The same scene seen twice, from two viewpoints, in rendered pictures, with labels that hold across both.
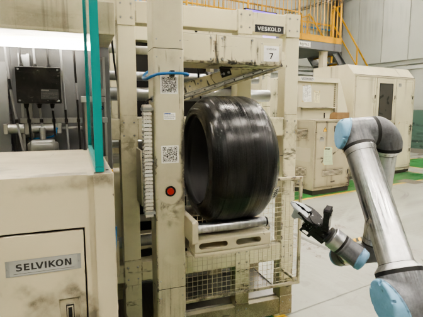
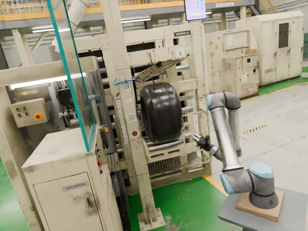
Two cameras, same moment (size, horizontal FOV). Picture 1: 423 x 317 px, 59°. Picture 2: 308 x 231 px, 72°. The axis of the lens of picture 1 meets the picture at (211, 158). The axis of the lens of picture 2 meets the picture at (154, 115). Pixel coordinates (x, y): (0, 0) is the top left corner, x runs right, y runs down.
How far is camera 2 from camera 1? 0.57 m
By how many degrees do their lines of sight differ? 14
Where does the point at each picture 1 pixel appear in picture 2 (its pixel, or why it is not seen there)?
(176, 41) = (125, 64)
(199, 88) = (146, 75)
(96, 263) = (94, 183)
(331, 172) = (247, 86)
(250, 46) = (168, 51)
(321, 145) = (239, 72)
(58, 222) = (77, 171)
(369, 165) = (219, 119)
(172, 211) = (136, 141)
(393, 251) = (228, 161)
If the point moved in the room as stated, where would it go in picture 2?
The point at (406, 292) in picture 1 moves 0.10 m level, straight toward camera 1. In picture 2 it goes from (231, 180) to (226, 188)
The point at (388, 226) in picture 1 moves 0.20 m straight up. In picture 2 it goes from (226, 149) to (225, 123)
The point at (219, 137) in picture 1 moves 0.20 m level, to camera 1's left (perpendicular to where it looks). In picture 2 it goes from (151, 109) to (128, 112)
